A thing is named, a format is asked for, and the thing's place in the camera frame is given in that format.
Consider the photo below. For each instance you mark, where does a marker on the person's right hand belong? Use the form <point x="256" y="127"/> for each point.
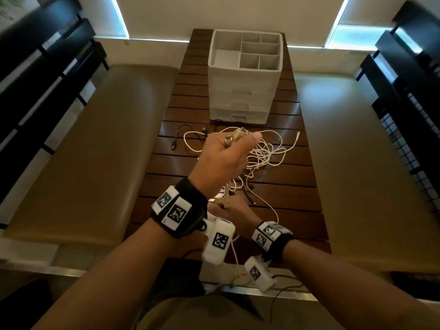
<point x="240" y="216"/>

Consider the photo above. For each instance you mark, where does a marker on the person's left hand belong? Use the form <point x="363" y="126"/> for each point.
<point x="223" y="161"/>

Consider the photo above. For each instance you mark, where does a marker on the white drawer organizer box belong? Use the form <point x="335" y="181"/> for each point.
<point x="240" y="89"/>

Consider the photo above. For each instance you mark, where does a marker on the person's right forearm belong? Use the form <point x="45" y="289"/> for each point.
<point x="361" y="292"/>

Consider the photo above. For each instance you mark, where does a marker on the person's left forearm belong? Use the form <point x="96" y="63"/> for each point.
<point x="110" y="278"/>

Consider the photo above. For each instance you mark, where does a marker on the person's dark trouser leg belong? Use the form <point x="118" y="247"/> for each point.
<point x="178" y="281"/>

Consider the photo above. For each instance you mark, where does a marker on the black right wristband with markers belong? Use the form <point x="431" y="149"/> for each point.
<point x="273" y="240"/>

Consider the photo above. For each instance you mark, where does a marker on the black wristband with markers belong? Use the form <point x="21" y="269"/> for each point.
<point x="273" y="240"/>
<point x="182" y="209"/>

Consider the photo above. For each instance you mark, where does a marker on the black left wristband with markers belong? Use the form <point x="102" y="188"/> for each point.
<point x="182" y="209"/>

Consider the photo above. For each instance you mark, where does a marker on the wooden slatted table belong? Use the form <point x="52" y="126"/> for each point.
<point x="185" y="106"/>

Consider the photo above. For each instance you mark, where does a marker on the beige roller blind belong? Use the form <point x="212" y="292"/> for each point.
<point x="223" y="13"/>
<point x="99" y="13"/>

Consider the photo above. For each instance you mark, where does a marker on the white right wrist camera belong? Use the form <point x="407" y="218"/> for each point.
<point x="259" y="274"/>

